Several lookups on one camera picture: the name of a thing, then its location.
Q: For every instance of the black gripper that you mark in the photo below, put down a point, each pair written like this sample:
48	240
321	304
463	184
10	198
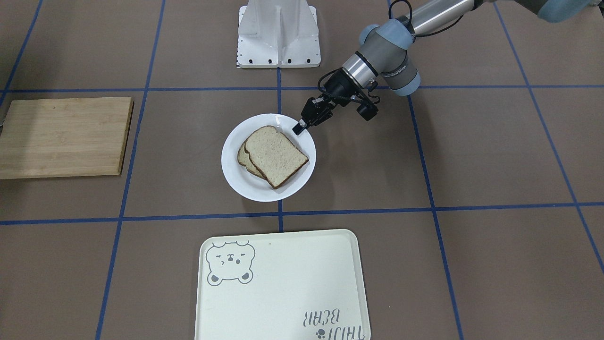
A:
337	86

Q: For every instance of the bread slice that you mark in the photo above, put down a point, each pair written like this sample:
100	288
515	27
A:
274	155
243	159

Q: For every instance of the white round plate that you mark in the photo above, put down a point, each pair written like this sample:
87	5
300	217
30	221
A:
253	187

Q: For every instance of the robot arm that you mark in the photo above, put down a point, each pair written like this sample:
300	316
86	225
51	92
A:
383	52

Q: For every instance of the cream bear serving tray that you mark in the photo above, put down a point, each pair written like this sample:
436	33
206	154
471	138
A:
305	285

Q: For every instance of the bamboo cutting board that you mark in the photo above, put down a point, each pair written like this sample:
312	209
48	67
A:
69	137

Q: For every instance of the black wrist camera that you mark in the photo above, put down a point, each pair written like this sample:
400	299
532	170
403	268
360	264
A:
367	110

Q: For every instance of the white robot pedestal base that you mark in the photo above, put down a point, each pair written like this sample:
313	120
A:
278	34

